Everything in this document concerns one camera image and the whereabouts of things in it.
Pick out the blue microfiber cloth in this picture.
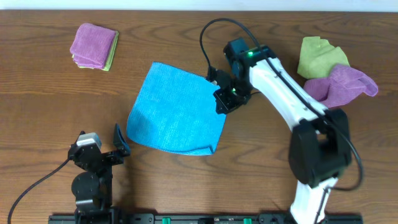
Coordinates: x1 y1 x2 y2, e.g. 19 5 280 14
126 62 226 156

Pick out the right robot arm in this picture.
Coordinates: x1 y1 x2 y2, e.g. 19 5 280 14
212 38 351 223

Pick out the folded green cloth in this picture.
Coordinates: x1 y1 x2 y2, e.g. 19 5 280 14
72 31 119 72

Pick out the folded purple cloth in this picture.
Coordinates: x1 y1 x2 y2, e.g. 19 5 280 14
70 23 116 66

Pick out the crumpled green cloth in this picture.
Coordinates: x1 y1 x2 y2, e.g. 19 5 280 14
297 36 349 79

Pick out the crumpled purple cloth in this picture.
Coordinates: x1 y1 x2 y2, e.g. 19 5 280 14
303 64 378 108

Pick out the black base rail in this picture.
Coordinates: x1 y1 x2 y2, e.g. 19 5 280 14
48 212 364 224

